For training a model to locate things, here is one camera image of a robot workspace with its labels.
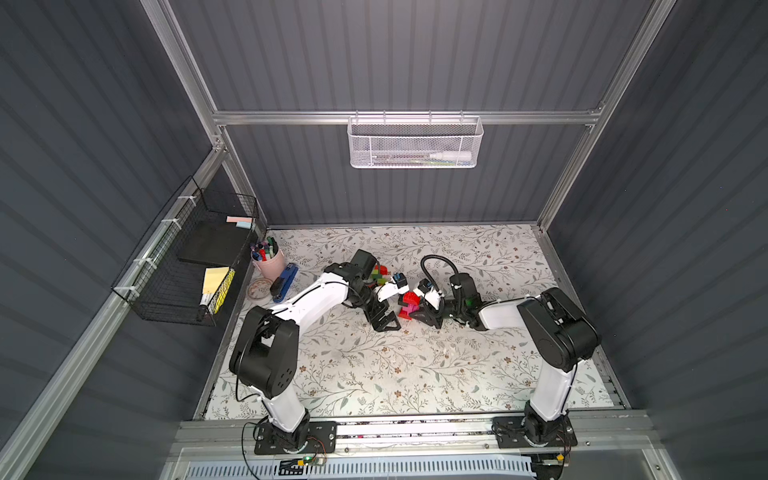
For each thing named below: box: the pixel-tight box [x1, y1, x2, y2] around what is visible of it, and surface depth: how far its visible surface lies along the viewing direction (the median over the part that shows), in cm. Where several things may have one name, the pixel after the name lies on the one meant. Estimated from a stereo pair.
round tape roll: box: [247, 278, 273, 300], surface depth 104 cm
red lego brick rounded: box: [403, 291, 421, 306], surface depth 88 cm
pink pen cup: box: [250, 236, 285, 281], surface depth 100 cm
